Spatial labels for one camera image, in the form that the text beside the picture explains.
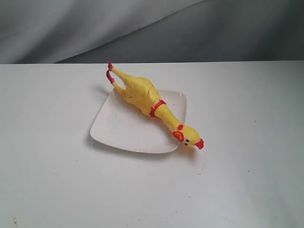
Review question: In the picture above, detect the yellow rubber chicken toy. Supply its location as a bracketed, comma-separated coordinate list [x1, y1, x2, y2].
[106, 62, 204, 150]

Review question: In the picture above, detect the white square plate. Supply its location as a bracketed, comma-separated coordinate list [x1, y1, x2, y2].
[90, 90, 180, 153]

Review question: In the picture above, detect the grey backdrop cloth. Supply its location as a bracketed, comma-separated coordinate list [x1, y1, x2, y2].
[0, 0, 304, 64]

